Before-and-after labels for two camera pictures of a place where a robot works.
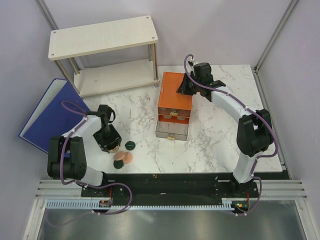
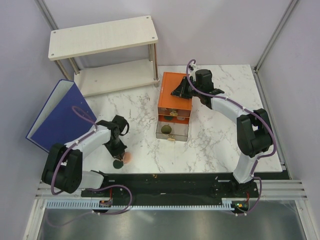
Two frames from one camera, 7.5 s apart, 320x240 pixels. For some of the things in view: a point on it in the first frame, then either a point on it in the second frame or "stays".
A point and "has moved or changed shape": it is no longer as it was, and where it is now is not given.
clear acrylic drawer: [173, 119] stays
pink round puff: [128, 158] stays
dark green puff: [130, 145] → [166, 129]
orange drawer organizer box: [173, 107] stays
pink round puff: [119, 155] has moved or changed shape
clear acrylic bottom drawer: [171, 131] stays
